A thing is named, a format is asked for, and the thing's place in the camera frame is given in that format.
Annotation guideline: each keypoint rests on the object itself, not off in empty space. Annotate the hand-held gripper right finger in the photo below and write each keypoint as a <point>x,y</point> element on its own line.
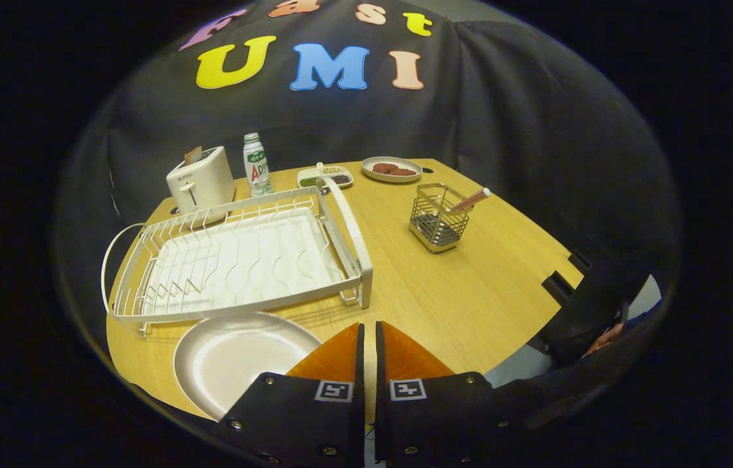
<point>380,364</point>

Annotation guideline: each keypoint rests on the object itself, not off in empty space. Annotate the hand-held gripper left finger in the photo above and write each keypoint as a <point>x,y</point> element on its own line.
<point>359,364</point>

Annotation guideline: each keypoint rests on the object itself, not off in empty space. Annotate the white plate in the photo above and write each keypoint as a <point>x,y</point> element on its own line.
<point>229,357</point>

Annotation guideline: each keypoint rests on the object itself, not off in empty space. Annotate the grey round plate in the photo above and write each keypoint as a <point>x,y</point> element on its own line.
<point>392,178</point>

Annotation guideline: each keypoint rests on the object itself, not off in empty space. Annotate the white divided dish with beans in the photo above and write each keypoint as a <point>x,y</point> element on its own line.
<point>324,177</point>

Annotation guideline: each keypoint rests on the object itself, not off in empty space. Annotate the red meat pieces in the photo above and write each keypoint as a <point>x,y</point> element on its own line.
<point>392,169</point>

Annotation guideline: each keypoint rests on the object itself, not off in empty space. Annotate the white drink bottle green label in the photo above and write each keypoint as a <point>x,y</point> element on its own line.
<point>257,169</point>

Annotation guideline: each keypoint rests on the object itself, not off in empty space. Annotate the white toaster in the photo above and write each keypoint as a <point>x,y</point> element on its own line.
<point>203,185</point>

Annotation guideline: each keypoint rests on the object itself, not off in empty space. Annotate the brown bread slice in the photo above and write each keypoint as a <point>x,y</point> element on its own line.
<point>192,155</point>

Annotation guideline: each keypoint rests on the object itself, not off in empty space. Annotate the black backdrop cloth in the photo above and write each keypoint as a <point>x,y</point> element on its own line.
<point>522,130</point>

